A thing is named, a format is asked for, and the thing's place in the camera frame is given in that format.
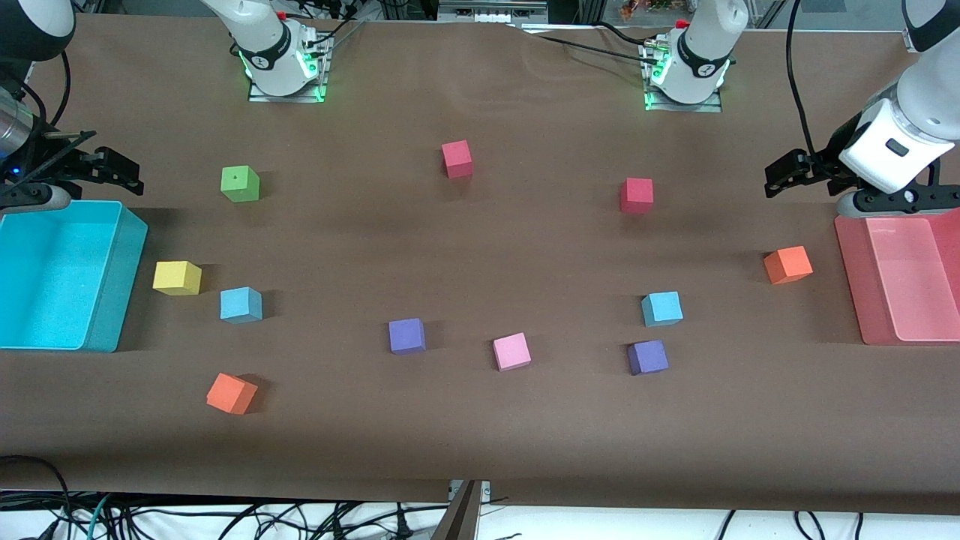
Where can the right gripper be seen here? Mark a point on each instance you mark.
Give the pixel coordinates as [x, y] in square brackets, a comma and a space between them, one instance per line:
[54, 166]

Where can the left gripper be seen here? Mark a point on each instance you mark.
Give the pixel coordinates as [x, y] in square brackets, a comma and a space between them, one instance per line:
[823, 166]

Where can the light blue foam block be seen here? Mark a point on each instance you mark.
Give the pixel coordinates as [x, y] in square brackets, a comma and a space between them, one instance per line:
[241, 305]
[662, 309]

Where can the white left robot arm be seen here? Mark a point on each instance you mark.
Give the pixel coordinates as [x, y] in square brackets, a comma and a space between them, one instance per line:
[705, 52]

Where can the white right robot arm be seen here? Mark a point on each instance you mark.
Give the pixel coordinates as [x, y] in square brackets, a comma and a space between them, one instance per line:
[262, 37]

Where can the pink plastic bin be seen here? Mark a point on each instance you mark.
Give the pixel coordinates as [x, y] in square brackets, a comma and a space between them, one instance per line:
[907, 277]

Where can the cyan plastic bin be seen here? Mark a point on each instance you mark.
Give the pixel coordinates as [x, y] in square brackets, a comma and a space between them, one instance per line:
[52, 277]

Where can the orange foam block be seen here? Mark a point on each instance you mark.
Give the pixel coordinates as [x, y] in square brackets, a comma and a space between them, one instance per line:
[788, 265]
[232, 394]

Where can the yellow foam block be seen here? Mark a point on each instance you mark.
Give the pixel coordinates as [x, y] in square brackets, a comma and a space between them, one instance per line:
[177, 277]

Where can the green foam block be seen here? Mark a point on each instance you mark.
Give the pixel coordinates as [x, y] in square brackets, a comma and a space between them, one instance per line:
[240, 184]

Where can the red foam block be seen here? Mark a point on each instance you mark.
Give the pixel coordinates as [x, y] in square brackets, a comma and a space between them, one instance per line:
[637, 196]
[457, 159]

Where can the purple foam block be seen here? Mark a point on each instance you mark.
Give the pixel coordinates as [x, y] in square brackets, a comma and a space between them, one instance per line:
[648, 358]
[407, 336]

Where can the pink foam block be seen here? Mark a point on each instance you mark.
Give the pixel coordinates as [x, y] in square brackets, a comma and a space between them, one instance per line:
[512, 352]

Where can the brown table cover sheet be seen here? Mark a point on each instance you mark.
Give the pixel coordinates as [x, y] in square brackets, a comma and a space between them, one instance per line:
[480, 420]

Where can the aluminium corner bracket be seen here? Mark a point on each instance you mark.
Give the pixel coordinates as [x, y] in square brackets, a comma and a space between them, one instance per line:
[909, 41]

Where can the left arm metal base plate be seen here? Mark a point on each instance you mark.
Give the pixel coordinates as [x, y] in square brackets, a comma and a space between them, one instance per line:
[675, 108]

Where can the aluminium frame bar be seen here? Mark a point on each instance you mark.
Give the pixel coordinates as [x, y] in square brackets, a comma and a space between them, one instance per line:
[487, 11]

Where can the metal post bracket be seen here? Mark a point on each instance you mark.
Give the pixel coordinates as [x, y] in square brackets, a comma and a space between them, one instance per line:
[452, 491]

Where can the black camera post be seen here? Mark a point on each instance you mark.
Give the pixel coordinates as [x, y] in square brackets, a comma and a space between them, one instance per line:
[459, 521]

